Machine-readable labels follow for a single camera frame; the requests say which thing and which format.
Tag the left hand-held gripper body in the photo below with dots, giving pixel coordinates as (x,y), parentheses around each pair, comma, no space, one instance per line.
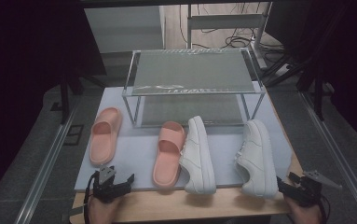
(109,189)

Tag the pink slide slipper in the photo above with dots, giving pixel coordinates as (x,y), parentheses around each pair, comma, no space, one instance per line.
(100,149)
(167,174)

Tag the black stand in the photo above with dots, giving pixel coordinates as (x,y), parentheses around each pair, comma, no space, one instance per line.
(64,99)
(319,99)

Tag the black floor frame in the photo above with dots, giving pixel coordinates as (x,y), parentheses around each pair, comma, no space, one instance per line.
(73,126)

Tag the metal two-tier shoe rack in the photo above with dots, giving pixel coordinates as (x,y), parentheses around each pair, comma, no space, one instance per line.
(191,71)

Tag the grey cabinet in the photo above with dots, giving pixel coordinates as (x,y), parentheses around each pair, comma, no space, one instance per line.
(123,28)

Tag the person's right hand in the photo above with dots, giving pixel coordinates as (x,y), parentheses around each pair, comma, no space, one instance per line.
(305,216)

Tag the aluminium rail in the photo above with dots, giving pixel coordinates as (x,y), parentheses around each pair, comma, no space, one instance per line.
(42,174)
(337,155)

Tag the white sneaker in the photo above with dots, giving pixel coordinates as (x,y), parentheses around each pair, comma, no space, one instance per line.
(260,155)
(198,155)

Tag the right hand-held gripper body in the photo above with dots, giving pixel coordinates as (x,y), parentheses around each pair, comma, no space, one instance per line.
(308,194)

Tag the person's left hand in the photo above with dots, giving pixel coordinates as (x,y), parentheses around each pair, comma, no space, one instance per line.
(103,213)

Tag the white metal stand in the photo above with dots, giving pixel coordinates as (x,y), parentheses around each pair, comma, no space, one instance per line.
(226,21)

